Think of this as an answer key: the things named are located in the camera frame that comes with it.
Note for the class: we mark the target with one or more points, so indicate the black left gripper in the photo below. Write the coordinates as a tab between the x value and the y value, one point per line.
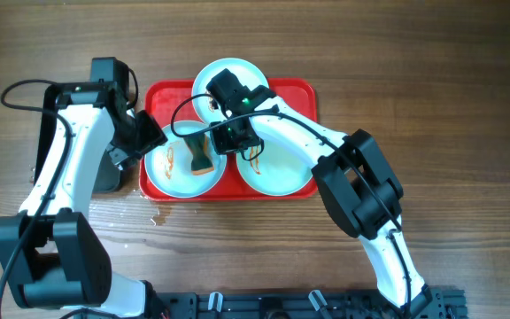
147	134

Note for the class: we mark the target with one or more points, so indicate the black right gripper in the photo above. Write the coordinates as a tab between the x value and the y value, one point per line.
221	144

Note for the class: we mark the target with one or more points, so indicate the green orange sponge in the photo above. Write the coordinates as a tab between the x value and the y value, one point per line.
201	162

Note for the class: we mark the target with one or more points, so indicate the white plate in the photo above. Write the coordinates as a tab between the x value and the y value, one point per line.
168	167
273	170
247	74

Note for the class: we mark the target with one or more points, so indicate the white plate top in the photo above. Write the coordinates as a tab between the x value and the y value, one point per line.
247	74

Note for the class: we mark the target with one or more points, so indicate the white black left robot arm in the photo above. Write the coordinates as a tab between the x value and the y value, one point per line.
50	255

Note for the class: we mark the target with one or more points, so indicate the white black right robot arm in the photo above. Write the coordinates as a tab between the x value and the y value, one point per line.
357	186

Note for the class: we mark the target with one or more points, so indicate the red plastic tray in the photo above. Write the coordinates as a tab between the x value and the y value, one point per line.
161	100

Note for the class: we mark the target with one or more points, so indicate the black water tray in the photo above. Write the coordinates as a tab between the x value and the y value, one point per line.
108	176

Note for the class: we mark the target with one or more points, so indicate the black mounting rail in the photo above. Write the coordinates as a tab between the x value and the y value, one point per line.
434	303

